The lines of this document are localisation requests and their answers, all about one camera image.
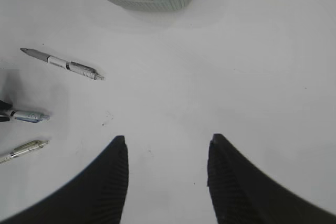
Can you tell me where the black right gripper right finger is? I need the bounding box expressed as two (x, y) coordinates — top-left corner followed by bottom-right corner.
(207, 133), (335, 223)

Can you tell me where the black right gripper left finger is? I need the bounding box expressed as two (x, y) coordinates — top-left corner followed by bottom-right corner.
(3, 135), (129, 223)

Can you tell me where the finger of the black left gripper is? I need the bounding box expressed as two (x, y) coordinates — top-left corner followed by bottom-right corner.
(0, 101), (12, 122)

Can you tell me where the grey blue pen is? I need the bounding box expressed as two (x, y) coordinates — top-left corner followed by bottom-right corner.
(8, 110), (49, 123)

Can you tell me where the cream coloured pen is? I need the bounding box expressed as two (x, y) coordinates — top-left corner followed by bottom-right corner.
(1, 140), (49, 164)

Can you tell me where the grey pen near basket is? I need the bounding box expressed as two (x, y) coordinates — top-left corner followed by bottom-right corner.
(20, 48), (104, 80)

